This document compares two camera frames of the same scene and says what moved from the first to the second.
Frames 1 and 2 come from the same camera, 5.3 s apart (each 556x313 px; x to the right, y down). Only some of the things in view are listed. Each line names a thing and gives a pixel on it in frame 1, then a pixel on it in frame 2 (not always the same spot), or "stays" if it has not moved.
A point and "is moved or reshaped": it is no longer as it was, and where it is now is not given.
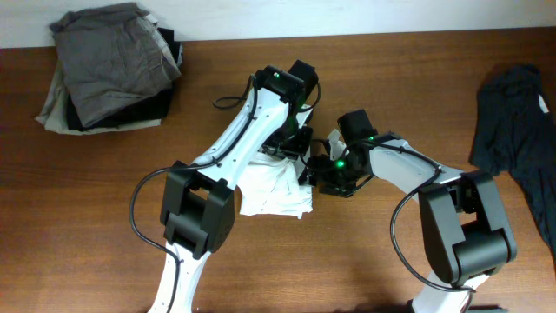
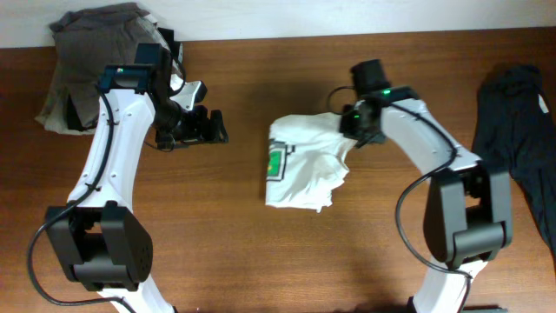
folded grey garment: [109, 57] stays
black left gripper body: [289, 142] -> [201, 129]
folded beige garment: [53, 112] stays
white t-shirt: [274, 184] is moved or reshaped
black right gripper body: [327, 183] -> [362, 136]
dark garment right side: [515, 133] stays
